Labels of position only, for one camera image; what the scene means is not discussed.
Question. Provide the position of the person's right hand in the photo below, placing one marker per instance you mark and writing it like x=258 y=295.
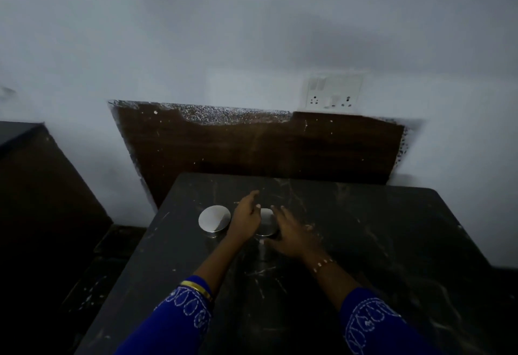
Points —
x=295 y=239

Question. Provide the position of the person's left hand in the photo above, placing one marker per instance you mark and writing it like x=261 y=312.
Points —
x=244 y=221

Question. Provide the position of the person's left thumb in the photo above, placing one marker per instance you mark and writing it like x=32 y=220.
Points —
x=257 y=208

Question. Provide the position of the person's right thumb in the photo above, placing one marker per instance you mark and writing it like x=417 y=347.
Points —
x=274 y=245

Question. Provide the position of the person's left forearm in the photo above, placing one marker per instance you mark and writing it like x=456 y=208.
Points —
x=202 y=286

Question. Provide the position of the person's right forearm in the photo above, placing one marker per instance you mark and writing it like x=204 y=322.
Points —
x=352 y=302

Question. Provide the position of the steel container with flat lid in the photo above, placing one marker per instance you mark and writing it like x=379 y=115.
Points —
x=267 y=223
x=214 y=219

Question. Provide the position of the brown wooden board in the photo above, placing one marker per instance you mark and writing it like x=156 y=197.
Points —
x=251 y=148

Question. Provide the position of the gold bangle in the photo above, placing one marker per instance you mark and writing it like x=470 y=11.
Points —
x=197 y=288

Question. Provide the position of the dark cabinet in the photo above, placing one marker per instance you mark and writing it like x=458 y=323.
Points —
x=40 y=213

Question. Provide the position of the white wall socket plate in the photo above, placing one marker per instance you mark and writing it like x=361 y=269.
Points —
x=332 y=92

